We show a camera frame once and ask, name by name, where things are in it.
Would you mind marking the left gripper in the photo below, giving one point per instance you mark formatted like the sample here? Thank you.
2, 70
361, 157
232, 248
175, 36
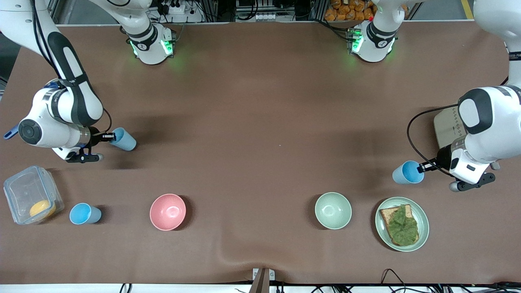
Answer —
442, 159

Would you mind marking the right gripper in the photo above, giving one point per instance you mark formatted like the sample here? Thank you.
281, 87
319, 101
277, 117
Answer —
94, 137

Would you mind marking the blue cup with white wad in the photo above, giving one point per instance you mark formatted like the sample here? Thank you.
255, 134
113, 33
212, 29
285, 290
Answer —
126, 140

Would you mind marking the blue plastic cup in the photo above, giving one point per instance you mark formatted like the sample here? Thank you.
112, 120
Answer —
405, 174
94, 215

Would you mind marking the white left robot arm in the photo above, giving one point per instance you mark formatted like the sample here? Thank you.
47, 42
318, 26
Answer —
496, 118

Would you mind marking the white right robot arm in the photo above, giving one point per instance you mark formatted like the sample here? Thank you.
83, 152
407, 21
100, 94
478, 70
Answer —
73, 101

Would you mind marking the beige chrome toaster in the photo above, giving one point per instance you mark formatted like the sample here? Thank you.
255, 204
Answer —
445, 128

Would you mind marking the pale green plate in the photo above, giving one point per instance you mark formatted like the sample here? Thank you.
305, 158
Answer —
423, 221

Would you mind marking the bread slice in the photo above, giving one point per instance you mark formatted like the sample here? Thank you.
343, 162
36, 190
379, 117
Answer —
386, 215

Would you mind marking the green lettuce leaf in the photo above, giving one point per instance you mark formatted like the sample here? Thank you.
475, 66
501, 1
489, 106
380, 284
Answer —
403, 228

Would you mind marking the glass lid with blue knob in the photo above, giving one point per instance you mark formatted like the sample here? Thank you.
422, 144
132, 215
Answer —
51, 84

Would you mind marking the orange round food piece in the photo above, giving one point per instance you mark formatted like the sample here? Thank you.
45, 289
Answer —
42, 208

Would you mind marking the pink bowl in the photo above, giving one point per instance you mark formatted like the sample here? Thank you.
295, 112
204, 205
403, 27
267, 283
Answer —
167, 212

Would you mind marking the clear plastic container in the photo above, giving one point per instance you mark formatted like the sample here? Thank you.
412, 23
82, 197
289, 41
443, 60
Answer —
24, 191

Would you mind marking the pale green bowl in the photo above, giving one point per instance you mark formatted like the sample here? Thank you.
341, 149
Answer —
333, 211

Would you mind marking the white power strip with plugs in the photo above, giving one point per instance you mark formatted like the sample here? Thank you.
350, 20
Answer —
176, 8

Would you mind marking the brown table cloth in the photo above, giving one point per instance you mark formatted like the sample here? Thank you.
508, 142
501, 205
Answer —
260, 101

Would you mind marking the bag of orange buns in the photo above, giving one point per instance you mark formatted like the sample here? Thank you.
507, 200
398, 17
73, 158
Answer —
350, 11

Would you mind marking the aluminium frame profile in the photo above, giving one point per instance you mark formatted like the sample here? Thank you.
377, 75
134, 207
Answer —
55, 12

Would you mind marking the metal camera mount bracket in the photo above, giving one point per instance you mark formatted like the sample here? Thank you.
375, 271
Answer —
263, 280

